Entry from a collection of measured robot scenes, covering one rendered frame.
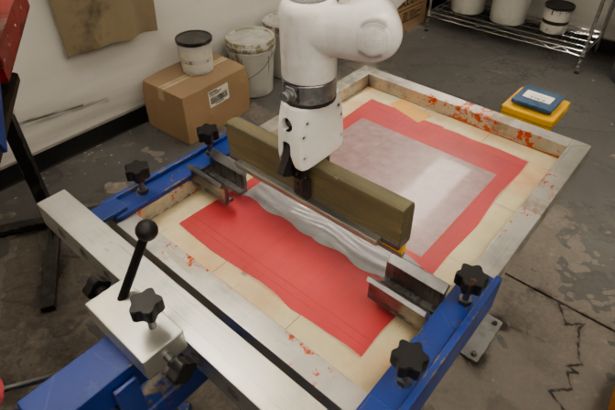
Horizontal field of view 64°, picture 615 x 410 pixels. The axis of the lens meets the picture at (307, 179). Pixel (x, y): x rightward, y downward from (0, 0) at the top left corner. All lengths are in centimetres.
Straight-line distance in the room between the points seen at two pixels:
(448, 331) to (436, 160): 46
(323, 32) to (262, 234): 41
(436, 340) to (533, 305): 147
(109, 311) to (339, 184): 34
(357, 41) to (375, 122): 60
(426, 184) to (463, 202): 8
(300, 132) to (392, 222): 18
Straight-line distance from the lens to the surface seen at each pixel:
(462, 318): 74
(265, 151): 80
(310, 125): 67
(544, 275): 229
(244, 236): 88
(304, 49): 62
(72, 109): 288
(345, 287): 80
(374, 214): 70
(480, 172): 108
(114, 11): 277
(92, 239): 82
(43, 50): 272
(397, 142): 112
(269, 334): 71
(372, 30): 60
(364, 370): 73
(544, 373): 199
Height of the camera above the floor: 158
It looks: 39 degrees down
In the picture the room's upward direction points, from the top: straight up
